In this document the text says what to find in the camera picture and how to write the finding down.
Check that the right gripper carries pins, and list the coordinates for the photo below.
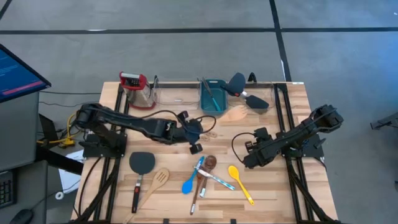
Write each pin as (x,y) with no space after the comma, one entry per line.
(261,149)

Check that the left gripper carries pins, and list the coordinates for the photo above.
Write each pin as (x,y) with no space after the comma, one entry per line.
(186,129)

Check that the yellow plastic spoon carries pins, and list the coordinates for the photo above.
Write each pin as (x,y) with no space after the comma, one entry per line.
(233,172)

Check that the wooden spork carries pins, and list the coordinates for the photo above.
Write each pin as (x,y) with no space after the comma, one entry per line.
(237,113)

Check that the blue plastic spoon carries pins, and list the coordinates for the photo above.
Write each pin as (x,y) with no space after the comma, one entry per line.
(187,186)

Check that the long dark wooden spoon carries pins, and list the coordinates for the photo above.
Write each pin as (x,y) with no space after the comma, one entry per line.
(196,193)

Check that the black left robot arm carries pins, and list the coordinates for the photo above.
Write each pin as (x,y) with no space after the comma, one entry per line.
(140,124)

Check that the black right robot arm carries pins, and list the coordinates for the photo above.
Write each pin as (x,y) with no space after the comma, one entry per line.
(298,133)

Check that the teal plastic bin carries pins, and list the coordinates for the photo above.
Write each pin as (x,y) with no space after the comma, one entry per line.
(206,109)

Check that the clear plastic bin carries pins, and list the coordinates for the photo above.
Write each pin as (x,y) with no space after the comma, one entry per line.
(178,100)
(267,90)

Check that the short dark wooden spoon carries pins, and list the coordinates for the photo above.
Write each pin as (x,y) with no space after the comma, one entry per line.
(211,161)

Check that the slotted wooden spoon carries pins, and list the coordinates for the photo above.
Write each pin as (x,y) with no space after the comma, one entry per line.
(161,178)

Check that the white paper sheet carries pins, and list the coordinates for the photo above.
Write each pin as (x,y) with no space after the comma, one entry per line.
(70,180)

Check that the grey chair leg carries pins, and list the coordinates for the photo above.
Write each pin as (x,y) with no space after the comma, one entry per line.
(385,121)

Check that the black desk leg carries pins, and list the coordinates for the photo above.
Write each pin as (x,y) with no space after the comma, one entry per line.
(59,160)

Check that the monitor with blue screen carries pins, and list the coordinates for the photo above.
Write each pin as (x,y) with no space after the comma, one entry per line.
(18,77)

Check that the black computer mouse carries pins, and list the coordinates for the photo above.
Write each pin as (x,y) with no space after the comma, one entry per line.
(21,216)

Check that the black keyboard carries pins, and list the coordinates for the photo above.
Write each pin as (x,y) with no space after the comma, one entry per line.
(6,189)

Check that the black table edge rail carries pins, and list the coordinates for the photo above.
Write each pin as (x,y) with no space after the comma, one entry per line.
(177,84)

